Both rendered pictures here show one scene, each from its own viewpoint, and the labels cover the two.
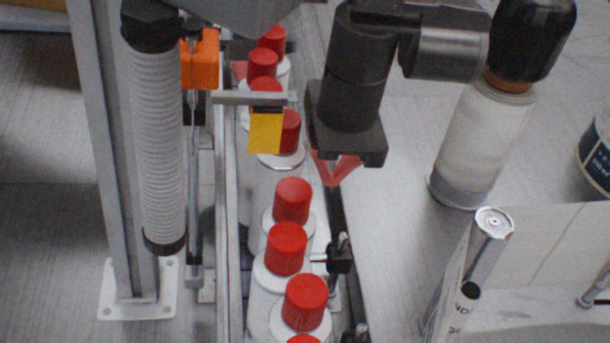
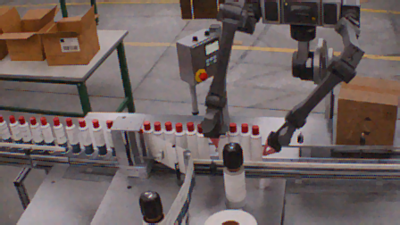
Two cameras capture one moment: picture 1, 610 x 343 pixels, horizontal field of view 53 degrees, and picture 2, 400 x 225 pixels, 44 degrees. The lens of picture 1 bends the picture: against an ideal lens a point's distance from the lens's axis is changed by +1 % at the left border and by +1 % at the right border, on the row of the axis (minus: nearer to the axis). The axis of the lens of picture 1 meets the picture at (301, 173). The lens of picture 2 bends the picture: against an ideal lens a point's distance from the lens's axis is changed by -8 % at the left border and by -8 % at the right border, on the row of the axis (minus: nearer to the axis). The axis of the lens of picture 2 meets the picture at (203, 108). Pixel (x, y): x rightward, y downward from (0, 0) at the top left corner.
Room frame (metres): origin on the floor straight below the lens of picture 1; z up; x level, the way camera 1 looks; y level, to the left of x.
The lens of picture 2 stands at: (1.34, -1.78, 2.41)
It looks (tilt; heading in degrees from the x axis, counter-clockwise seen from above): 31 degrees down; 118
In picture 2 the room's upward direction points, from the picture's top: 6 degrees counter-clockwise
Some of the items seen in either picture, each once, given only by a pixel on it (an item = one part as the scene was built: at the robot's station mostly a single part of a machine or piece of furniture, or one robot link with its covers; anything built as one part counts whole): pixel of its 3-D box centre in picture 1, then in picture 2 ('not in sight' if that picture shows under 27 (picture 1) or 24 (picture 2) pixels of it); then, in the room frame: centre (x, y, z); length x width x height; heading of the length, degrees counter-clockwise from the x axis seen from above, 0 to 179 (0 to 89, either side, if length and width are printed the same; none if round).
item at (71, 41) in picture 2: not in sight; (70, 34); (-1.19, 0.98, 0.97); 0.51 x 0.39 x 0.37; 103
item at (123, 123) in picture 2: not in sight; (128, 123); (0.08, -0.16, 1.14); 0.14 x 0.11 x 0.01; 13
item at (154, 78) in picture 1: (159, 145); (193, 94); (0.29, 0.10, 1.18); 0.04 x 0.04 x 0.21
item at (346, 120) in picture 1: (350, 97); (214, 125); (0.44, -0.03, 1.12); 0.10 x 0.07 x 0.07; 13
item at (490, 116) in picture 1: (495, 104); (234, 175); (0.61, -0.22, 1.03); 0.09 x 0.09 x 0.30
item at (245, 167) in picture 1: (259, 156); (234, 143); (0.49, 0.05, 0.98); 0.05 x 0.05 x 0.20
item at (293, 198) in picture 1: (282, 258); (203, 144); (0.36, 0.00, 0.98); 0.05 x 0.05 x 0.20
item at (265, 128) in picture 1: (265, 130); not in sight; (0.41, 0.04, 1.09); 0.03 x 0.01 x 0.06; 103
